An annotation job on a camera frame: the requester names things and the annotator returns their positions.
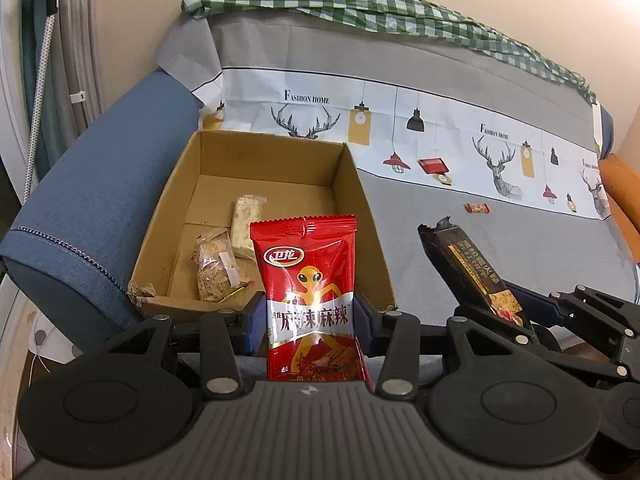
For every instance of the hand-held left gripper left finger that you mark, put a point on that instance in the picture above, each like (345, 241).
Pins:
(254, 327)

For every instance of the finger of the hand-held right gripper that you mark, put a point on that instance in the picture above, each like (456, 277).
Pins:
(575, 356)
(590, 306)

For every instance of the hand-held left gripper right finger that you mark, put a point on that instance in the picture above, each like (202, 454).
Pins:
(361, 327)

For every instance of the red spicy snack packet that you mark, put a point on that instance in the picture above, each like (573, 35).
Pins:
(310, 280)

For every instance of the clear pastry bar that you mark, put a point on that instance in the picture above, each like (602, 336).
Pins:
(245, 227)

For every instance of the dark brown snack packet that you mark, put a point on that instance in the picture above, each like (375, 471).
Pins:
(465, 265)

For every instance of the cardboard box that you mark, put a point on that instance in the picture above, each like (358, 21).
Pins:
(270, 160)

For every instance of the orange cushion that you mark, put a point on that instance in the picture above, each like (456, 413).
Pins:
(622, 185)

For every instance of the small red wrapped candy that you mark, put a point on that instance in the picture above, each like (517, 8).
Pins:
(477, 208)

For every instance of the small round gold snack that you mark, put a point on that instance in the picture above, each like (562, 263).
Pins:
(442, 180)

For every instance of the blue sofa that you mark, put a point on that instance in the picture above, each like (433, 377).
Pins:
(85, 200)

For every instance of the grey deer printed cloth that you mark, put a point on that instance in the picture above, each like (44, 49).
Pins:
(450, 75)

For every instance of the white curtain clip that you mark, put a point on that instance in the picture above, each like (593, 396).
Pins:
(77, 96)

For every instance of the green checked cloth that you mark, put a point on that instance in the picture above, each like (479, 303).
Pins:
(350, 0)

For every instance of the grey curtain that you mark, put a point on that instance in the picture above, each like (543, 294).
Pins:
(75, 35)

